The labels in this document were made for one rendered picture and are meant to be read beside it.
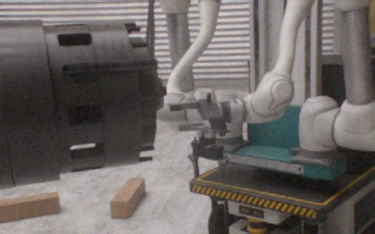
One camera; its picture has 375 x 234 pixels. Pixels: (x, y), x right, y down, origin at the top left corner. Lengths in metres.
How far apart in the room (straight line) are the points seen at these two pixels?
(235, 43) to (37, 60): 5.60
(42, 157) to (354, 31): 1.19
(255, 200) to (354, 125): 0.54
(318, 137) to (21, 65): 1.23
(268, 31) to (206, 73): 4.67
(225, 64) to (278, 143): 4.66
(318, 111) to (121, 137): 0.91
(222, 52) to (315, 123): 4.95
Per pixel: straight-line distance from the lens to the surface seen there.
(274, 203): 2.48
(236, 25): 7.26
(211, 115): 1.93
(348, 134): 2.36
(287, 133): 2.68
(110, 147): 1.89
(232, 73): 7.33
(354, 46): 2.24
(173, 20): 2.59
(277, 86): 1.82
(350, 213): 2.65
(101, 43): 1.89
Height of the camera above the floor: 1.20
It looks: 13 degrees down
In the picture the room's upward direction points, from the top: 3 degrees counter-clockwise
